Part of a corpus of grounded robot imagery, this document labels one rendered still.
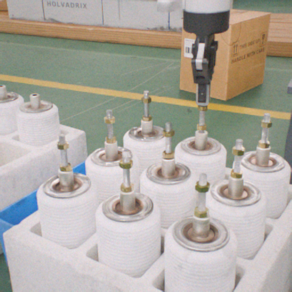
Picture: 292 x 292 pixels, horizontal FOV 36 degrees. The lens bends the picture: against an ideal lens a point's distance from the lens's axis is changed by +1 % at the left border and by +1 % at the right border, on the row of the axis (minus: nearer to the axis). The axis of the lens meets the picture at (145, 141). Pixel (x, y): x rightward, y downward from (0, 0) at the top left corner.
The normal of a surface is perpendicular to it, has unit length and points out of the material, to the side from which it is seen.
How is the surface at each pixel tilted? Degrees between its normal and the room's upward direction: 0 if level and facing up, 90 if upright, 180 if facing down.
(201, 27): 90
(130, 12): 90
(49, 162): 90
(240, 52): 90
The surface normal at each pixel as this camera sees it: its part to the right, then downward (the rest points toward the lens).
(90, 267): -0.02, -0.90
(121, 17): -0.41, 0.40
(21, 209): 0.83, 0.19
